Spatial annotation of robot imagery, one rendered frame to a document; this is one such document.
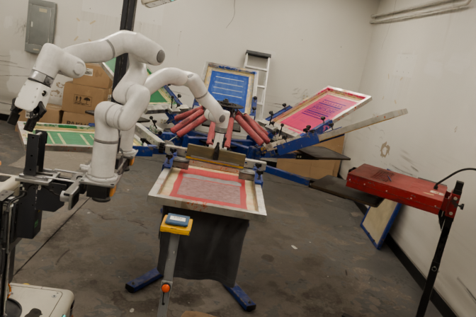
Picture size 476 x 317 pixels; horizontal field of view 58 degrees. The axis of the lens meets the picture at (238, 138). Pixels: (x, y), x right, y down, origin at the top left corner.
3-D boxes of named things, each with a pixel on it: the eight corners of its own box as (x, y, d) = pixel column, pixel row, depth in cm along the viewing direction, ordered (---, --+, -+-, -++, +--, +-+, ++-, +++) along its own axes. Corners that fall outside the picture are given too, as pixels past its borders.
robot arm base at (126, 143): (100, 151, 213) (104, 120, 210) (106, 145, 226) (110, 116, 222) (132, 156, 215) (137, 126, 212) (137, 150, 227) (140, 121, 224)
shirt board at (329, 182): (385, 203, 310) (388, 192, 309) (374, 217, 275) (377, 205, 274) (228, 153, 371) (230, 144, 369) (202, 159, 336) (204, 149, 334)
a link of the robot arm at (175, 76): (182, 59, 221) (163, 54, 234) (123, 100, 205) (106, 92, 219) (193, 82, 229) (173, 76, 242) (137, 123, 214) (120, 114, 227)
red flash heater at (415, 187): (449, 202, 293) (454, 186, 290) (444, 220, 253) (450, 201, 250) (360, 176, 320) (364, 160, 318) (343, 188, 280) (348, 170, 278)
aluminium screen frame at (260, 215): (265, 222, 211) (266, 215, 210) (146, 202, 208) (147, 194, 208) (257, 176, 288) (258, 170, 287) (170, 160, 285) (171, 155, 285)
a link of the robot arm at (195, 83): (171, 78, 222) (156, 73, 233) (190, 108, 235) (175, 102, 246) (193, 59, 228) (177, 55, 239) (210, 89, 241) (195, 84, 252)
